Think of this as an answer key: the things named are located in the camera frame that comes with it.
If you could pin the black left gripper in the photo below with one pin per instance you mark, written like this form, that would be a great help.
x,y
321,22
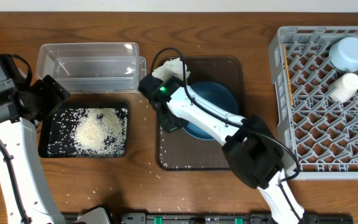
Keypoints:
x,y
55,93

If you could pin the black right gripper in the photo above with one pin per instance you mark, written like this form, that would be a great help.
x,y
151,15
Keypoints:
x,y
169,127

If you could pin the white paper napkin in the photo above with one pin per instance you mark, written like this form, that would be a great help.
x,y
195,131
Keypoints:
x,y
171,68

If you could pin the dark blue plate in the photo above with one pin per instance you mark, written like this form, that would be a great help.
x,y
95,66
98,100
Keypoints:
x,y
218,95

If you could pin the grey dishwasher rack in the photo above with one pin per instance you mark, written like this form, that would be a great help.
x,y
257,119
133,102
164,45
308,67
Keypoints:
x,y
321,132

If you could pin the white plastic cup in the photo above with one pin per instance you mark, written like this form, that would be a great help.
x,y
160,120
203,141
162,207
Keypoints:
x,y
344,87

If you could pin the light blue bowl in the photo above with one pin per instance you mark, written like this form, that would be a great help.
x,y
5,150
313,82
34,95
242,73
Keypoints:
x,y
344,54

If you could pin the orange chopstick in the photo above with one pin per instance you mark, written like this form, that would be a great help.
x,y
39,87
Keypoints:
x,y
287,73

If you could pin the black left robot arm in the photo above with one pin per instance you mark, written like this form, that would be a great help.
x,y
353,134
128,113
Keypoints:
x,y
24,186

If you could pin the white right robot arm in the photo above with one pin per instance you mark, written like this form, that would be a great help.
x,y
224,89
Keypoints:
x,y
253,154

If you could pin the clear plastic bin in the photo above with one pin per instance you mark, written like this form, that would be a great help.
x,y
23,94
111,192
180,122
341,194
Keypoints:
x,y
93,67

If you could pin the black plastic tray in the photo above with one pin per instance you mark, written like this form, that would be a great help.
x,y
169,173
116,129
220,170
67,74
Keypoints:
x,y
85,133

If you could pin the brown serving tray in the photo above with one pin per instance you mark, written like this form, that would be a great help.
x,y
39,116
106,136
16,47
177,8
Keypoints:
x,y
178,151

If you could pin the pile of white rice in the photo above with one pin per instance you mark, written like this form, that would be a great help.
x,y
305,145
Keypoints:
x,y
95,132

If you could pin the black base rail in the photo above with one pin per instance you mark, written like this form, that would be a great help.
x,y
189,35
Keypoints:
x,y
142,218

